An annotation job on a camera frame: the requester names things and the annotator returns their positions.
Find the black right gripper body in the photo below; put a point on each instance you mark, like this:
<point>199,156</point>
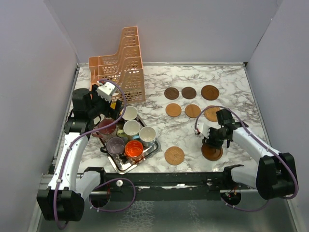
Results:
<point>216,137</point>

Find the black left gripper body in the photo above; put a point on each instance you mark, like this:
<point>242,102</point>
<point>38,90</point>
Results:
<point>100,105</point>

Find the woven rattan coaster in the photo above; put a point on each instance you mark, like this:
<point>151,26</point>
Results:
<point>210,114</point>
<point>174,155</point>

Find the light brown wooden coaster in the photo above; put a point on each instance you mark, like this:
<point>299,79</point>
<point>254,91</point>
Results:
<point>192,111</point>

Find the brown ringed wooden saucer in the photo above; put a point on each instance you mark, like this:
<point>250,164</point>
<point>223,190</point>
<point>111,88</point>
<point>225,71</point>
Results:
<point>210,92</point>

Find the light beech wooden coaster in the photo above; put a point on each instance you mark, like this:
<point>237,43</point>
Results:
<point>173,110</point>

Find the dark brown wooden coaster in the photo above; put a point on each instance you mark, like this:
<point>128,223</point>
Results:
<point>189,92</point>

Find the dark walnut coaster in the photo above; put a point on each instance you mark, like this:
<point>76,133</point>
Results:
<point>171,93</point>

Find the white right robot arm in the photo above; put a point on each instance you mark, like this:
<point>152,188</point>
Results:
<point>275,173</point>

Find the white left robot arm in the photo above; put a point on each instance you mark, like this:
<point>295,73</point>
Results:
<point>64,197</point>

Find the white cup at back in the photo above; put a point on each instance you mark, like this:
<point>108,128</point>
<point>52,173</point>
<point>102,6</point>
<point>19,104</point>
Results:
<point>131,113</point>

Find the white cream middle cup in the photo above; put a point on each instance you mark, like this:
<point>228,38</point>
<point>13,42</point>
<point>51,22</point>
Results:
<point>130,130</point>

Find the purple glass cup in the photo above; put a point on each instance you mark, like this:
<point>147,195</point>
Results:
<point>115,146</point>

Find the orange metallic cup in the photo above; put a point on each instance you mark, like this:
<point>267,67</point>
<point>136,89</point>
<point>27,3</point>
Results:
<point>134,150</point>

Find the yellow black mug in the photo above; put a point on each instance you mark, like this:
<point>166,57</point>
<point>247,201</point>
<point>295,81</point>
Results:
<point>113,105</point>

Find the pink maroon mug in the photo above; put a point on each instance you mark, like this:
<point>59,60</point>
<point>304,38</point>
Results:
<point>109,130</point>

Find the peach plastic file organizer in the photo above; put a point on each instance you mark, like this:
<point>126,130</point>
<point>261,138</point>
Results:
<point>125,67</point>

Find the white blue mug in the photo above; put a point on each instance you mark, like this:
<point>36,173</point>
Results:
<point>146,136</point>

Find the silver metal tray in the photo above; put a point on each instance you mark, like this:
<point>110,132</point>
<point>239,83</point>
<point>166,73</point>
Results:
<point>121,163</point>

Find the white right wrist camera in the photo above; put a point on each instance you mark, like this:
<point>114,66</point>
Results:
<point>202,128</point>

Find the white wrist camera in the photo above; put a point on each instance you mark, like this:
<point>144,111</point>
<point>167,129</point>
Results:
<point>106,91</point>
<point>202,128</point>

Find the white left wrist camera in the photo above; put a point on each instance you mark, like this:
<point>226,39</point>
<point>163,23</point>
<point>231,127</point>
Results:
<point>106,91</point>

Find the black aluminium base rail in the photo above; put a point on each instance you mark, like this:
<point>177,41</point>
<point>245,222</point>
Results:
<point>160,186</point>

